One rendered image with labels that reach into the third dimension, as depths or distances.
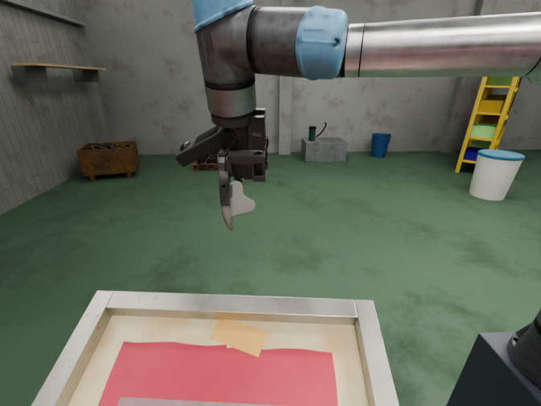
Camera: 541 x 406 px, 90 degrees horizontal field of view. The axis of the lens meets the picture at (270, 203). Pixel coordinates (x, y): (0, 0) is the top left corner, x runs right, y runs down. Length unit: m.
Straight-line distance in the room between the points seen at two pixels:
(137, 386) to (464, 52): 0.73
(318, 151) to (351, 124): 1.46
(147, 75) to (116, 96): 0.92
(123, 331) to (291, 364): 0.34
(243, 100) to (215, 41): 0.08
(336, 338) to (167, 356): 0.33
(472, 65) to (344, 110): 6.87
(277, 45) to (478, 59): 0.27
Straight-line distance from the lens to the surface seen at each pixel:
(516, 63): 0.51
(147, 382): 0.62
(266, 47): 0.37
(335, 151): 6.45
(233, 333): 0.61
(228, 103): 0.41
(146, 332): 0.66
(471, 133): 6.72
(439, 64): 0.49
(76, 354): 0.66
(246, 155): 0.45
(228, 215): 0.48
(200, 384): 0.59
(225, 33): 0.39
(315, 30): 0.36
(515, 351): 0.80
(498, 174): 5.35
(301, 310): 0.58
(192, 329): 0.63
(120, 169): 5.90
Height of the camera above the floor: 1.73
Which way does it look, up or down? 24 degrees down
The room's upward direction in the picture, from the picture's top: straight up
